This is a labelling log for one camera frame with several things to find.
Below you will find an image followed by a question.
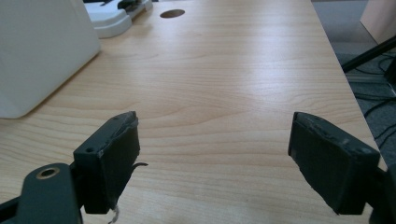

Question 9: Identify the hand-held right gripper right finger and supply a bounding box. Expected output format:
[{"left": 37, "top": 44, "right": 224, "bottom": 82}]
[{"left": 287, "top": 111, "right": 381, "bottom": 217}]

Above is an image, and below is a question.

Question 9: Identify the large white plastic container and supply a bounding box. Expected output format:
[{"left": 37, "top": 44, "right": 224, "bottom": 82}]
[{"left": 0, "top": 0, "right": 102, "bottom": 119}]

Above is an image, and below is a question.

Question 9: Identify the white plastic appliance base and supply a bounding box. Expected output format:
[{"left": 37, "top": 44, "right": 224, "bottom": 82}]
[{"left": 83, "top": 0, "right": 154, "bottom": 39}]

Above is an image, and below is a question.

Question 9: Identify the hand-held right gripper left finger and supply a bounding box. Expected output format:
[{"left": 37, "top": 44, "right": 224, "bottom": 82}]
[{"left": 73, "top": 110, "right": 149, "bottom": 224}]

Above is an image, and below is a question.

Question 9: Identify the silver aluminium rail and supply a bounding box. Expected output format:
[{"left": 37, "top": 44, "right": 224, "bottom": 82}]
[{"left": 345, "top": 72, "right": 393, "bottom": 85}]

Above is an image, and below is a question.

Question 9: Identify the beige wooden cabinet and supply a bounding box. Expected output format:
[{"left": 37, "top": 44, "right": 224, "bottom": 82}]
[{"left": 360, "top": 0, "right": 396, "bottom": 45}]

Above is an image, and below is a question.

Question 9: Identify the black metal stand bar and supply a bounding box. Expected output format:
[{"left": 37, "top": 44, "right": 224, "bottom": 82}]
[{"left": 341, "top": 35, "right": 396, "bottom": 74}]

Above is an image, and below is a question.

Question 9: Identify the black floor cable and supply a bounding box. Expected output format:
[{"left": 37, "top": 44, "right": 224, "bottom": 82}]
[{"left": 353, "top": 55, "right": 396, "bottom": 147}]

